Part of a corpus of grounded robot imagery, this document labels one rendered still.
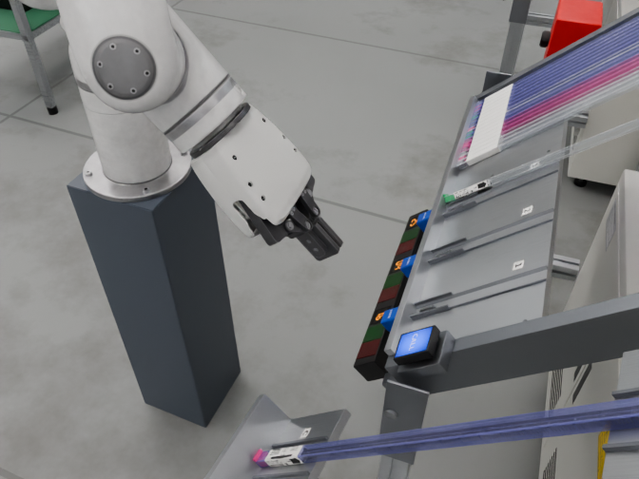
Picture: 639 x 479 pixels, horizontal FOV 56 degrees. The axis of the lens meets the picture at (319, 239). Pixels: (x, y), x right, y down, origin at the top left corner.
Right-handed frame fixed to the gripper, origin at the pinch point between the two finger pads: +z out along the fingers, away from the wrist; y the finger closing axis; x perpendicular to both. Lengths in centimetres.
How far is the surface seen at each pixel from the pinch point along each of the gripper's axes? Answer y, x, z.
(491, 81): -74, -4, 21
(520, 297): -7.7, 10.1, 21.5
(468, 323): -5.7, 3.4, 21.5
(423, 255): -20.5, -5.9, 19.6
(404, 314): -8.8, -5.9, 19.7
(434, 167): -143, -66, 64
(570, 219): -130, -29, 98
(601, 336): -0.5, 18.9, 22.9
